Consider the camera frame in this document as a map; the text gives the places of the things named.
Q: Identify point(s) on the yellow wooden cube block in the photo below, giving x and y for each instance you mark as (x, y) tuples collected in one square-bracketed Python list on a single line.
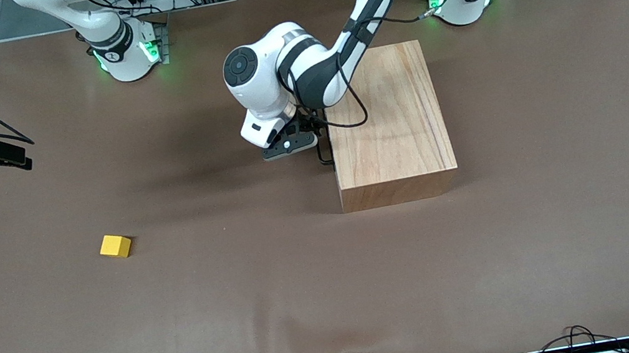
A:
[(114, 245)]

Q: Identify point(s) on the wooden cabinet box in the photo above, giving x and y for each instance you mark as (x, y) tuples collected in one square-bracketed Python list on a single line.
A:
[(388, 120)]

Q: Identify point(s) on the brown table mat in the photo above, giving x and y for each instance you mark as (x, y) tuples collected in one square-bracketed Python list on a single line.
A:
[(244, 288)]

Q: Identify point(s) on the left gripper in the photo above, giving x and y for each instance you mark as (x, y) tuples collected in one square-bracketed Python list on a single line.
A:
[(307, 123)]

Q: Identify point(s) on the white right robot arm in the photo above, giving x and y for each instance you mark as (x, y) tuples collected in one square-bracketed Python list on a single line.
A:
[(122, 55)]

